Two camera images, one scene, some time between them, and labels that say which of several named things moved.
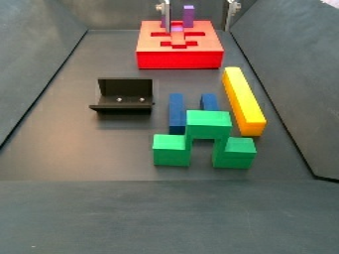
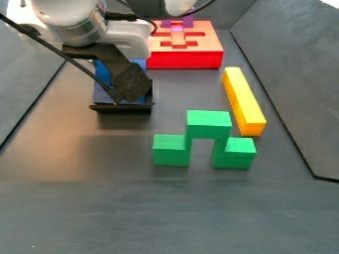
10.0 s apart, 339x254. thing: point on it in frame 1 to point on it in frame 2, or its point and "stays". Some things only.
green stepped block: [234, 152] stays
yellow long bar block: [249, 114] stays
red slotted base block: [194, 48] stays
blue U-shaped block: [177, 111] to [102, 95]
